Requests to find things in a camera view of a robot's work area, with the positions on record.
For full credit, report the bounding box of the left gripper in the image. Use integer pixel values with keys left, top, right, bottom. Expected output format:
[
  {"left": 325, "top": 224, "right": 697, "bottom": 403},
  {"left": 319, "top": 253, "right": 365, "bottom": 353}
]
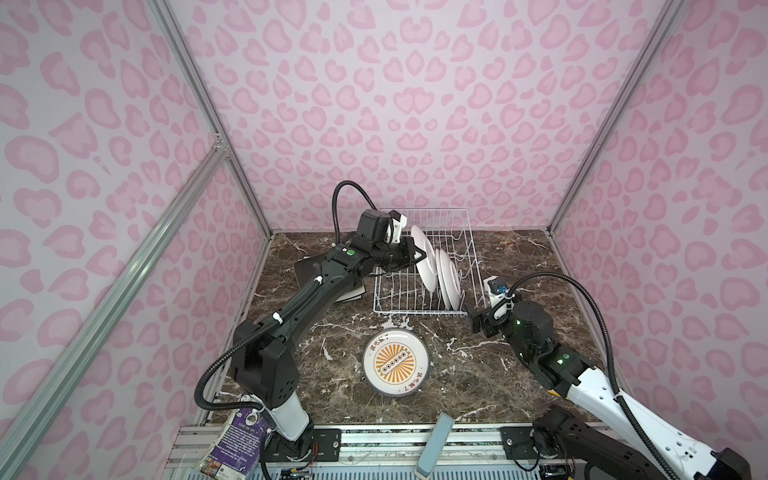
[{"left": 372, "top": 236, "right": 428, "bottom": 272}]

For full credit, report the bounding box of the white round plate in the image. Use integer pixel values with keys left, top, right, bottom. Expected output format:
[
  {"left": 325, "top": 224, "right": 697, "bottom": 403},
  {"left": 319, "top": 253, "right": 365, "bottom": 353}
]
[
  {"left": 441, "top": 251, "right": 462, "bottom": 311},
  {"left": 435, "top": 249, "right": 452, "bottom": 311},
  {"left": 411, "top": 225, "right": 438, "bottom": 293},
  {"left": 362, "top": 329, "right": 430, "bottom": 398}
]

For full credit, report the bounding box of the black square plate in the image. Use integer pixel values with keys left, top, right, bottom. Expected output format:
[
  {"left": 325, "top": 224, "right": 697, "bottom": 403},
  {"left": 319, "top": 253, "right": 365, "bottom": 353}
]
[{"left": 294, "top": 254, "right": 366, "bottom": 303}]

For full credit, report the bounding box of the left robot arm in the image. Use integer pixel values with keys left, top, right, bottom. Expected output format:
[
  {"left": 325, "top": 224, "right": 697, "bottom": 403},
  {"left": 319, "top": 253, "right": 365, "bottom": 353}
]
[{"left": 229, "top": 209, "right": 419, "bottom": 459}]

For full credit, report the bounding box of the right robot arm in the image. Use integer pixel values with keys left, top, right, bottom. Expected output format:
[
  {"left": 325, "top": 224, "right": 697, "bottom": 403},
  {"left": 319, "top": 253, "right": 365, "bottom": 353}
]
[{"left": 467, "top": 301, "right": 751, "bottom": 479}]

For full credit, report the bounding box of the grey-blue phone-like device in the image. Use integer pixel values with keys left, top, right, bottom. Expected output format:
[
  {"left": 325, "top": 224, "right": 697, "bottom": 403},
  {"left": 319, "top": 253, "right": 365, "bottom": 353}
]
[{"left": 414, "top": 412, "right": 454, "bottom": 480}]

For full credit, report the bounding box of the purple booklet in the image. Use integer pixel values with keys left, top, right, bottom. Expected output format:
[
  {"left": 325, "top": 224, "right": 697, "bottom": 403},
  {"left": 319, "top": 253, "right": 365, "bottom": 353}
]
[{"left": 197, "top": 408, "right": 269, "bottom": 480}]

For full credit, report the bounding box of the white wire dish rack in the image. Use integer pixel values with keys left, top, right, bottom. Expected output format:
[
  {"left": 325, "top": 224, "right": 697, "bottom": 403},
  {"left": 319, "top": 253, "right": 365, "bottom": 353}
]
[{"left": 373, "top": 208, "right": 487, "bottom": 315}]

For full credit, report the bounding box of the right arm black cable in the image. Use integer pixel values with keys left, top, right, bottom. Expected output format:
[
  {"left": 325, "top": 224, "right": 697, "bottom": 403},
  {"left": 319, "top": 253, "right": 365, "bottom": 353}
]
[{"left": 503, "top": 271, "right": 682, "bottom": 480}]

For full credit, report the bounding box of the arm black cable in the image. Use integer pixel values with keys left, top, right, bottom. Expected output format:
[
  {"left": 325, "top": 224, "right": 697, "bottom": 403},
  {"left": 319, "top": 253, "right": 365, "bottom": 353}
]
[
  {"left": 503, "top": 271, "right": 682, "bottom": 480},
  {"left": 193, "top": 179, "right": 379, "bottom": 480}
]

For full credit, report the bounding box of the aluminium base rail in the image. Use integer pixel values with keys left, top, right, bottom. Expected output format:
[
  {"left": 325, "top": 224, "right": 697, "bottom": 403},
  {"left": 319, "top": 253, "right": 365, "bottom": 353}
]
[{"left": 160, "top": 423, "right": 589, "bottom": 479}]

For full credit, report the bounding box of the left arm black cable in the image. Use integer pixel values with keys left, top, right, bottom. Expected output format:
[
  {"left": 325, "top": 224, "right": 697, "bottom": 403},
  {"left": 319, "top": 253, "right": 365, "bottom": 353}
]
[{"left": 193, "top": 179, "right": 379, "bottom": 480}]

